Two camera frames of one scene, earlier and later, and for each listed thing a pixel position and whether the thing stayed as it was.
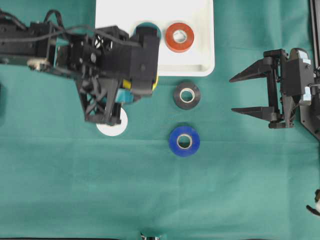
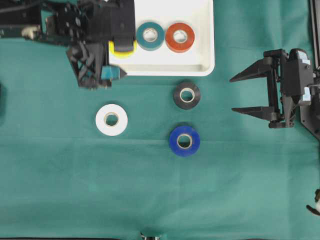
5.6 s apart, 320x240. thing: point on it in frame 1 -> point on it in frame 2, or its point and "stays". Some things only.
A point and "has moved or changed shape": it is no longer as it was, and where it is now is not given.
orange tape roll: x=179 y=47 stays
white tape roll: x=115 y=130 stays
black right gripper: x=288 y=81 stays
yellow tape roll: x=127 y=84 has moved or changed shape
